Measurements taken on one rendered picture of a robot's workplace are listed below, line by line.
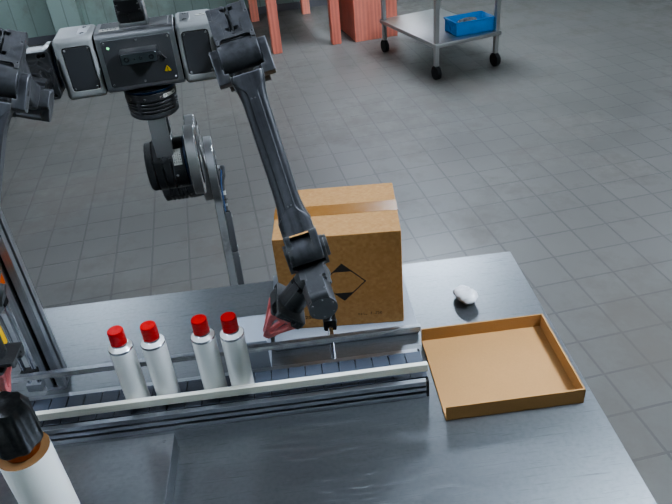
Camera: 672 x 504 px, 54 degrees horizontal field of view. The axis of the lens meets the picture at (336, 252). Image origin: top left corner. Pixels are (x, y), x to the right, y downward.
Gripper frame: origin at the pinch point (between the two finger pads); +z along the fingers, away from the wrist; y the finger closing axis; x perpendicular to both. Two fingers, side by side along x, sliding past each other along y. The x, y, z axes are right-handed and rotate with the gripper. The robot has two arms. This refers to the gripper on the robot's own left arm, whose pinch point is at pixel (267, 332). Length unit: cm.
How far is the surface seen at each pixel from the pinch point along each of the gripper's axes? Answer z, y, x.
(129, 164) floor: 152, -325, -14
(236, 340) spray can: 3.1, 2.8, -5.7
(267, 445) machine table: 16.8, 13.7, 10.0
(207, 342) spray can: 6.9, 2.3, -10.4
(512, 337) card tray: -21, -9, 56
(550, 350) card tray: -26, -3, 62
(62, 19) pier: 215, -679, -123
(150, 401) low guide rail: 25.9, 4.4, -13.5
